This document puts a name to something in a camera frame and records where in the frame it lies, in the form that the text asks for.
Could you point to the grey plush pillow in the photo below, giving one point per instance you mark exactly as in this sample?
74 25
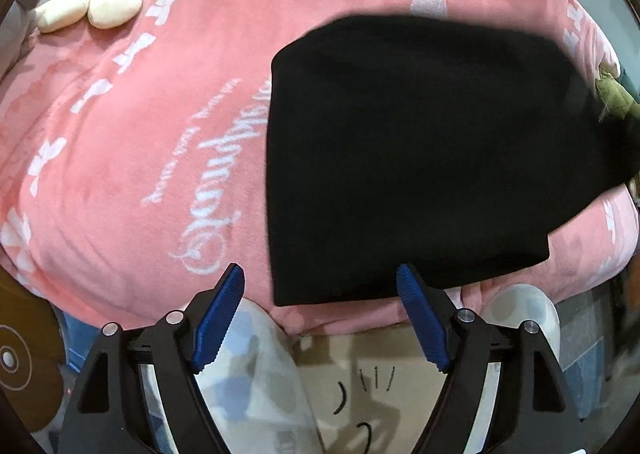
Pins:
20 24

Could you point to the green plush toy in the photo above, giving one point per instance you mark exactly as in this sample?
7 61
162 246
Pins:
617 94

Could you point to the cardboard box with drawn face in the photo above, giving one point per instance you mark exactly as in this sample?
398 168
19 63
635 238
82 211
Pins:
370 384

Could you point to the pink printed fleece blanket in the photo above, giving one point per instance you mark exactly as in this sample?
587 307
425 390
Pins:
150 134

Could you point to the black pants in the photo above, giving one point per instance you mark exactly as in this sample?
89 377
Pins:
400 159

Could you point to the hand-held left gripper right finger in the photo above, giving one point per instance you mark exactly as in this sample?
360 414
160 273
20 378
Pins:
420 314

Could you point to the round wooden stool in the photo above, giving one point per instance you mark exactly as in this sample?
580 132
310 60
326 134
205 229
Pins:
25 334

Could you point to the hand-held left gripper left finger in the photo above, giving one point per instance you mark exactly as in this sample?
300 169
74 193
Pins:
220 314

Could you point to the blue cloth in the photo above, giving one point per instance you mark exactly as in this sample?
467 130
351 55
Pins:
80 344

